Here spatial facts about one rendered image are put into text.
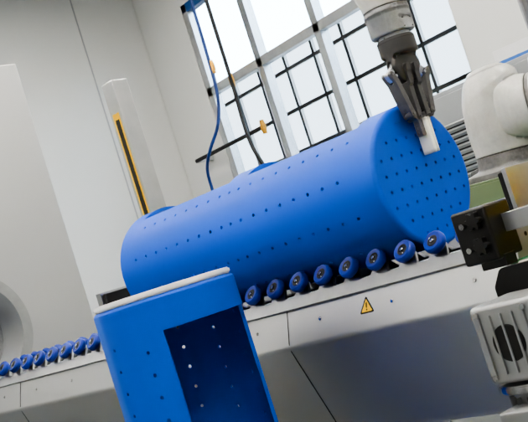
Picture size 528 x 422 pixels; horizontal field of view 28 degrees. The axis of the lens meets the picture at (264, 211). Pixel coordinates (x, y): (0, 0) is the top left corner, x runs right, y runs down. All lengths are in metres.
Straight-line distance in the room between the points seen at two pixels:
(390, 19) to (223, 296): 0.62
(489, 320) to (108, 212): 5.99
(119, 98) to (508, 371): 1.93
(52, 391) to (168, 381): 1.13
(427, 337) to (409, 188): 0.28
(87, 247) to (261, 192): 5.17
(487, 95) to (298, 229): 0.73
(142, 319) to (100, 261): 5.40
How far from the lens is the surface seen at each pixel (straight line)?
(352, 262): 2.08
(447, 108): 4.01
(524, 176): 1.93
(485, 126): 2.63
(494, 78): 2.64
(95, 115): 7.60
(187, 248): 2.38
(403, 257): 1.97
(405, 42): 2.06
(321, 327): 2.14
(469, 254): 1.73
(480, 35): 5.14
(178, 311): 1.93
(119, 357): 1.99
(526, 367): 1.58
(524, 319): 1.55
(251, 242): 2.22
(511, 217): 1.71
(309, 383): 2.24
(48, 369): 3.06
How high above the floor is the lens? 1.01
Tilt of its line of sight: 3 degrees up
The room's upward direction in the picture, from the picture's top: 18 degrees counter-clockwise
